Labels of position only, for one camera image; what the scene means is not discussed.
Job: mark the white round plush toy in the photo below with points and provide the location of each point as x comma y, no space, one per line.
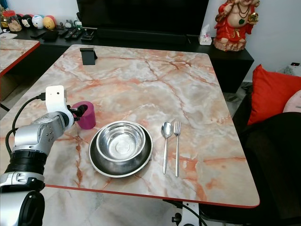
37,22

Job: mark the black sofa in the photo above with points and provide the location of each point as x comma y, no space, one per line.
277,169

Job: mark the small black box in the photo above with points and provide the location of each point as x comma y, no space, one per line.
50,36

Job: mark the black television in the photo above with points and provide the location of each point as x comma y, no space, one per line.
143,14

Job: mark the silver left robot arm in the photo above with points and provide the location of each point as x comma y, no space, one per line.
30,155

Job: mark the black phone stand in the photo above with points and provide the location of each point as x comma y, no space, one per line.
89,56

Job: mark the stainless steel plate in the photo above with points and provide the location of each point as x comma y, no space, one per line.
122,169

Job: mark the clear jar with red lid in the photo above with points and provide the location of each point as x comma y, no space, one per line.
10,21

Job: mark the stainless steel spoon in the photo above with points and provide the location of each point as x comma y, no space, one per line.
166,130

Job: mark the red cushion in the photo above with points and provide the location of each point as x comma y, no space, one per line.
270,94

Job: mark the yellow round plush toy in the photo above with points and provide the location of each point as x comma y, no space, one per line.
49,23

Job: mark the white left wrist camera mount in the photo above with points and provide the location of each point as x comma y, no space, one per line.
55,99

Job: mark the white floral tissue box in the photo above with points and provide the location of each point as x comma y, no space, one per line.
205,36

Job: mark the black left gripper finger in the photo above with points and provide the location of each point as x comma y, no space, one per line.
83,110

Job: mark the stainless steel bowl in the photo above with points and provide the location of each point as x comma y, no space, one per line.
121,140

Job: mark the black remote control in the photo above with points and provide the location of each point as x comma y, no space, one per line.
73,34

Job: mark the stainless steel fork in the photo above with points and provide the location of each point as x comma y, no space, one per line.
177,129

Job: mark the purple plastic cup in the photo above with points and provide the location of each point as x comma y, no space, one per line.
87,121

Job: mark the black round plush toy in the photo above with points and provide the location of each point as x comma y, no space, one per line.
26,22

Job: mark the red laughing buddha statue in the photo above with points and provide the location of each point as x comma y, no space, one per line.
235,26

